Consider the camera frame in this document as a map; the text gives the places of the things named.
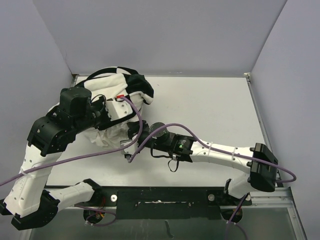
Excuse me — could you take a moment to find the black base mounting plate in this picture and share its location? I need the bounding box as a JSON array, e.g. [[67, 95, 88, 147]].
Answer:
[[80, 186, 240, 220]]

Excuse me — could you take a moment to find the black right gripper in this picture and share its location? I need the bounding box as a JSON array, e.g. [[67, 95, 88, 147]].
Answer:
[[127, 121, 170, 154]]

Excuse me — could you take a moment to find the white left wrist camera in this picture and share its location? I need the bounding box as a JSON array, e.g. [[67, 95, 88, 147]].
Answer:
[[105, 95, 136, 123]]

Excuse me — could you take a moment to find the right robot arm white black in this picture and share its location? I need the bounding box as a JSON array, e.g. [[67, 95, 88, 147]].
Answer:
[[120, 122, 278, 205]]

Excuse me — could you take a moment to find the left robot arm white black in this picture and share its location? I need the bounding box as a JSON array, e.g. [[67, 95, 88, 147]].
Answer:
[[0, 87, 108, 231]]

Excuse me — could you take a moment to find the aluminium frame rail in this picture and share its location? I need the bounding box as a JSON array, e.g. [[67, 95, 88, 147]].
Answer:
[[243, 72, 307, 240]]

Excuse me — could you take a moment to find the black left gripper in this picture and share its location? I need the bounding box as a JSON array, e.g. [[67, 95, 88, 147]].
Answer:
[[72, 95, 114, 134]]

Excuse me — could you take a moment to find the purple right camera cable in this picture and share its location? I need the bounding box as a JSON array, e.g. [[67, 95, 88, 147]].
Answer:
[[127, 122, 297, 240]]

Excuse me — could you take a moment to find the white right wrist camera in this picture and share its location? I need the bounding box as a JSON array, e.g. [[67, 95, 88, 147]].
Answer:
[[120, 139, 138, 163]]

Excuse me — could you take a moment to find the white pillow insert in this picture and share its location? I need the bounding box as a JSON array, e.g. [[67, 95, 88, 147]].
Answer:
[[82, 110, 139, 150]]

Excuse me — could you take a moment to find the black white checkered pillowcase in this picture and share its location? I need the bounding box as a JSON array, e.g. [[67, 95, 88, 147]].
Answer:
[[76, 66, 154, 111]]

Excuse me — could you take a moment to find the purple camera cable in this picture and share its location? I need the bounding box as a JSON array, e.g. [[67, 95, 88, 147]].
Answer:
[[0, 96, 144, 187], [127, 122, 297, 240]]

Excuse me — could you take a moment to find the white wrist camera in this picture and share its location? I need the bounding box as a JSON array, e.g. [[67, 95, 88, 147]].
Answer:
[[120, 139, 138, 163], [105, 95, 136, 123]]

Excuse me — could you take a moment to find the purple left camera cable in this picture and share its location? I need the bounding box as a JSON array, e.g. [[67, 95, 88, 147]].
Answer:
[[0, 96, 144, 187]]

